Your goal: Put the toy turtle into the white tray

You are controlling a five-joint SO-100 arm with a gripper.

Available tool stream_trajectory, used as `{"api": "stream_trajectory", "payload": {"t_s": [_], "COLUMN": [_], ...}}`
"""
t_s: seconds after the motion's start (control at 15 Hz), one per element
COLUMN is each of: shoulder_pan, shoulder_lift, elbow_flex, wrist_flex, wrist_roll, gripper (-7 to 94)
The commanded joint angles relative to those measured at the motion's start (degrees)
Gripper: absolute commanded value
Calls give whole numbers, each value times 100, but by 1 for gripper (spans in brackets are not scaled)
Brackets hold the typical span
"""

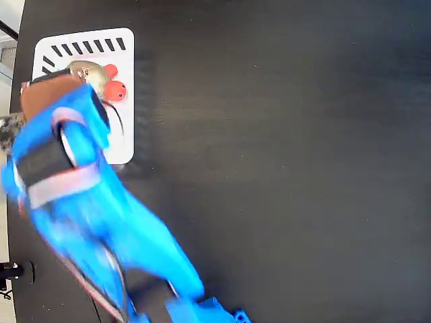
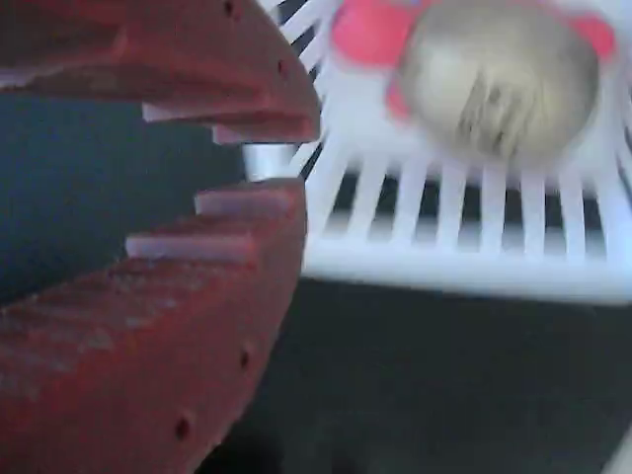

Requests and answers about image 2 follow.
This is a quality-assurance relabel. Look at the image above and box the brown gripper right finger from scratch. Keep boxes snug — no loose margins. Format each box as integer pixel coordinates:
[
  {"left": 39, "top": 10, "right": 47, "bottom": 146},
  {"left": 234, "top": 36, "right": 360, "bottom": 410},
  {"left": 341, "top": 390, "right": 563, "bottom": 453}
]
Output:
[{"left": 0, "top": 0, "right": 321, "bottom": 146}]

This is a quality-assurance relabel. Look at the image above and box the red turtle toy gold shell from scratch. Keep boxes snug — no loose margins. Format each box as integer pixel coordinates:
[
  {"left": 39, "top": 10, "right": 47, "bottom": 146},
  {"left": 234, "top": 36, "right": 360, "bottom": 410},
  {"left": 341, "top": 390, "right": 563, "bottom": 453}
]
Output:
[{"left": 329, "top": 0, "right": 619, "bottom": 160}]

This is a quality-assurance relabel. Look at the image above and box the white slotted tray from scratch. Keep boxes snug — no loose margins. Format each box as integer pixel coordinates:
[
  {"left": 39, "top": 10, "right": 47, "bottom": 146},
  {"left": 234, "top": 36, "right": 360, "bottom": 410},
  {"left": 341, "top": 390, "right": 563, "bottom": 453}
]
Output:
[{"left": 241, "top": 0, "right": 632, "bottom": 308}]

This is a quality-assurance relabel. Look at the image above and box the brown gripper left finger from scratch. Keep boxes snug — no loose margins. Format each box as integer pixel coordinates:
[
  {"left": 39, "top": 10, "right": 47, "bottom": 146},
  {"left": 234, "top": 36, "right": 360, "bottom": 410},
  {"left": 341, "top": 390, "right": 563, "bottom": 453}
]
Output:
[{"left": 0, "top": 176, "right": 308, "bottom": 474}]

